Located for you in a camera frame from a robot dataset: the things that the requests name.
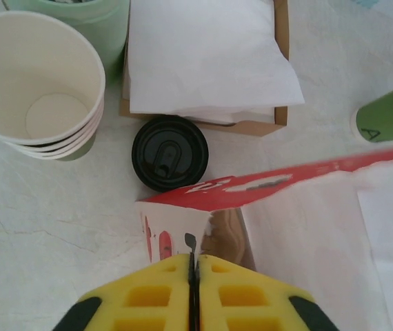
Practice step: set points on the black plastic cup lid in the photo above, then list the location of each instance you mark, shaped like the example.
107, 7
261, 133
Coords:
169, 155

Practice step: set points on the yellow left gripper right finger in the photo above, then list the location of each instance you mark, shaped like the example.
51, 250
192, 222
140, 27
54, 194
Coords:
251, 300

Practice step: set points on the mint green holder cup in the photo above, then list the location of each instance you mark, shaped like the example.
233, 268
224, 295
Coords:
113, 41

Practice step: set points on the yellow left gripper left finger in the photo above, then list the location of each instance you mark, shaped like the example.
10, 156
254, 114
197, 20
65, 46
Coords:
141, 300

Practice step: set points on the white napkins on tray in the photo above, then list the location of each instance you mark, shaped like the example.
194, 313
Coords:
281, 34

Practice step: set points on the white red paper gift bag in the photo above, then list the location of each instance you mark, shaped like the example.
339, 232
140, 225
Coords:
286, 224

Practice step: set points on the white paper napkin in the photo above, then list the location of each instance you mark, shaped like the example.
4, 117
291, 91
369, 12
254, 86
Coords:
200, 51

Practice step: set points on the brown pulp cup carrier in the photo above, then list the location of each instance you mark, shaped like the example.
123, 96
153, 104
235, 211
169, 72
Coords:
227, 234

